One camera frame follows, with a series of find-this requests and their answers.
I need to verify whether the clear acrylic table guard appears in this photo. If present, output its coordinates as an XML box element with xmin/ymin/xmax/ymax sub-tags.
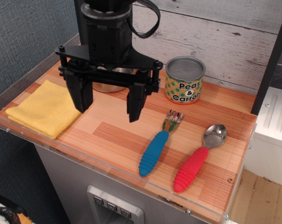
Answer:
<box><xmin>0</xmin><ymin>38</ymin><xmax>258</xmax><ymax>224</ymax></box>

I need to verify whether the grey toy fridge cabinet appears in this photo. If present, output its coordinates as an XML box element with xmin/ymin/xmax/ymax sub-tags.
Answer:
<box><xmin>33</xmin><ymin>142</ymin><xmax>218</xmax><ymax>224</ymax></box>

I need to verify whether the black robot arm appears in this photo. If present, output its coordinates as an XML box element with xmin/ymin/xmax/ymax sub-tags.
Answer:
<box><xmin>56</xmin><ymin>0</ymin><xmax>163</xmax><ymax>122</ymax></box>

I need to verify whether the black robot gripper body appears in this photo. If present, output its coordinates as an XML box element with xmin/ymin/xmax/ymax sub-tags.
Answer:
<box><xmin>55</xmin><ymin>17</ymin><xmax>164</xmax><ymax>95</ymax></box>

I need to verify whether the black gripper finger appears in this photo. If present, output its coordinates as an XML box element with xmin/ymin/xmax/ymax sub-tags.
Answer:
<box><xmin>127</xmin><ymin>83</ymin><xmax>152</xmax><ymax>122</ymax></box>
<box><xmin>64</xmin><ymin>70</ymin><xmax>93</xmax><ymax>113</ymax></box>

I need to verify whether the black and orange object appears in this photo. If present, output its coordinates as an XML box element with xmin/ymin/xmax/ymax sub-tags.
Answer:
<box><xmin>0</xmin><ymin>195</ymin><xmax>33</xmax><ymax>224</ymax></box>

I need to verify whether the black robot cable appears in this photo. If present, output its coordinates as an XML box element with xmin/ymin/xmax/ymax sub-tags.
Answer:
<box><xmin>126</xmin><ymin>0</ymin><xmax>161</xmax><ymax>39</ymax></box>

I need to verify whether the spoon with red handle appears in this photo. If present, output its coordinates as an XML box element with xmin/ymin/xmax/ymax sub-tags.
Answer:
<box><xmin>173</xmin><ymin>124</ymin><xmax>227</xmax><ymax>193</ymax></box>

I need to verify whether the fork with blue handle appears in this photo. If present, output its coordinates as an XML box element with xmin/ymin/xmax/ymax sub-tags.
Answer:
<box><xmin>138</xmin><ymin>110</ymin><xmax>183</xmax><ymax>177</ymax></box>

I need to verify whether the peas and carrots can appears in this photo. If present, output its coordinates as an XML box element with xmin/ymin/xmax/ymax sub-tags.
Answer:
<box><xmin>165</xmin><ymin>56</ymin><xmax>206</xmax><ymax>105</ymax></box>

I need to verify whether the white toy sink unit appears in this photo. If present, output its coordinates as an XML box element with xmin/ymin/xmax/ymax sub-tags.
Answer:
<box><xmin>244</xmin><ymin>87</ymin><xmax>282</xmax><ymax>185</ymax></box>

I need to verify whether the yellow cloth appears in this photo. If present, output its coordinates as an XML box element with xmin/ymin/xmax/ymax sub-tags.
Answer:
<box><xmin>6</xmin><ymin>80</ymin><xmax>81</xmax><ymax>139</ymax></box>

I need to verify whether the small silver metal pot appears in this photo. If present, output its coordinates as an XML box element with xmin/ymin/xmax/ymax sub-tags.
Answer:
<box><xmin>93</xmin><ymin>68</ymin><xmax>136</xmax><ymax>93</ymax></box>

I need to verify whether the black vertical post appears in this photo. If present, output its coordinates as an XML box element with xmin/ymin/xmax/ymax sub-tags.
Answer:
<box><xmin>251</xmin><ymin>24</ymin><xmax>282</xmax><ymax>115</ymax></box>

